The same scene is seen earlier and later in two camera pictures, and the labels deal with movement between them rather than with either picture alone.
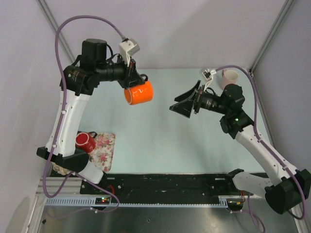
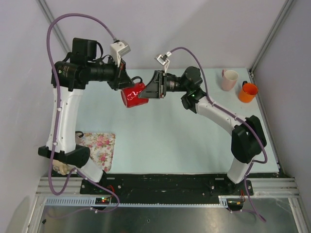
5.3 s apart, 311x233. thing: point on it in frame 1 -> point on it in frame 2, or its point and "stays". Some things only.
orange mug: [139, 93] -> [248, 92]
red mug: [84, 141] -> [130, 95]
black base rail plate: [165, 185] stays
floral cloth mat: [101, 156] stays
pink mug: [228, 76] stays
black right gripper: [189, 93] -> [157, 88]
